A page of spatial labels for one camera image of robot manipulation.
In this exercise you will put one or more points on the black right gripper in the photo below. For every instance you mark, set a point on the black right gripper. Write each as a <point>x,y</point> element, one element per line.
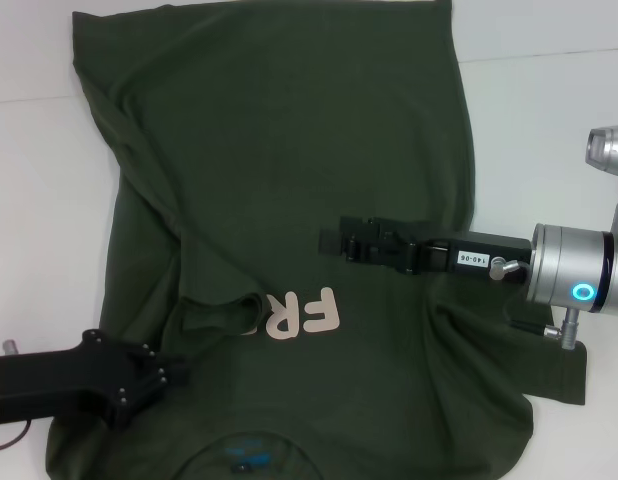
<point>469,257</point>

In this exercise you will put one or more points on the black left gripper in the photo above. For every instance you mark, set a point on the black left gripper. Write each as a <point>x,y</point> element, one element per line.
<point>64,385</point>

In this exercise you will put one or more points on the dark green printed T-shirt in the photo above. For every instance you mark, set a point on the dark green printed T-shirt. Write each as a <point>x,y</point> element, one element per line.
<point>289,125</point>

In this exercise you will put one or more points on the silver elbow plug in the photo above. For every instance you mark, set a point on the silver elbow plug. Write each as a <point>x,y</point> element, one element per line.
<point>498,267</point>
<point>10,347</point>

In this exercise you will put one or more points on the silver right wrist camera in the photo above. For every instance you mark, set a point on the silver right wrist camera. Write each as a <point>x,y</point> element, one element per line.
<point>611,150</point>

